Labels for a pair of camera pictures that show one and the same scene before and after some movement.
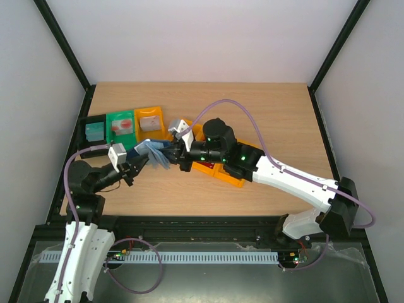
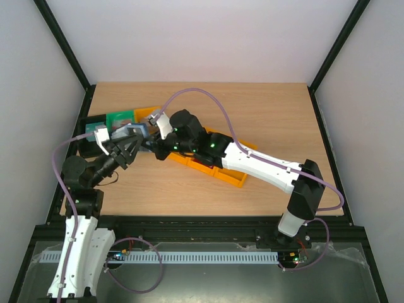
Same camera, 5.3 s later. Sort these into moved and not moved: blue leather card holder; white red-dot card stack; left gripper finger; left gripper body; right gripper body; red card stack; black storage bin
Moved: right gripper body; blue leather card holder; left gripper finger; left gripper body
Not moved: black storage bin; white red-dot card stack; red card stack
